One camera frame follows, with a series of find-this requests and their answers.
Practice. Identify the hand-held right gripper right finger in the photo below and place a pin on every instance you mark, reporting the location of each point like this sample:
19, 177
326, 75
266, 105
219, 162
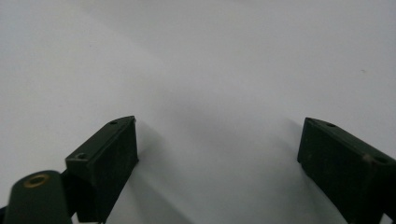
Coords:
342, 168

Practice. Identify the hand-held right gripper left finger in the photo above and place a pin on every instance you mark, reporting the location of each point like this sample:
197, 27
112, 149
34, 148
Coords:
102, 168

